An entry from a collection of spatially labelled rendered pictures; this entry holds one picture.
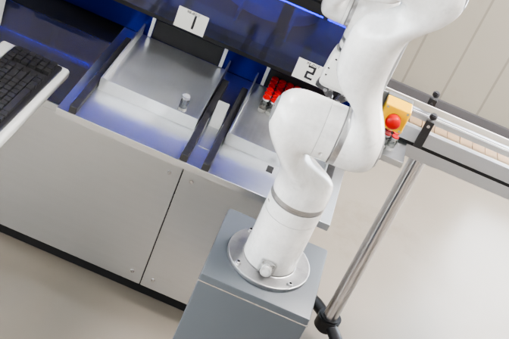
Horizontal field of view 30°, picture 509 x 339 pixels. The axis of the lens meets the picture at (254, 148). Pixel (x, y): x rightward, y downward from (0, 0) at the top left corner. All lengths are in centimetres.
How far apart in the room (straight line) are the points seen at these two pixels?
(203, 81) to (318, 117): 77
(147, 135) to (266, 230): 45
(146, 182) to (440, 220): 168
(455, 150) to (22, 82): 118
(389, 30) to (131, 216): 141
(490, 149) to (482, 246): 144
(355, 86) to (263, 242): 43
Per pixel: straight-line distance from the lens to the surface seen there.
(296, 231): 197
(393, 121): 250
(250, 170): 230
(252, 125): 245
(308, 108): 184
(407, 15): 168
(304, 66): 250
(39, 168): 293
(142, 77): 248
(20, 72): 246
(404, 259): 380
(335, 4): 204
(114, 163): 281
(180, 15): 252
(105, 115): 230
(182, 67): 258
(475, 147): 274
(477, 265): 400
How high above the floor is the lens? 218
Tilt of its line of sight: 33 degrees down
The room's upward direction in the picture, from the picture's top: 23 degrees clockwise
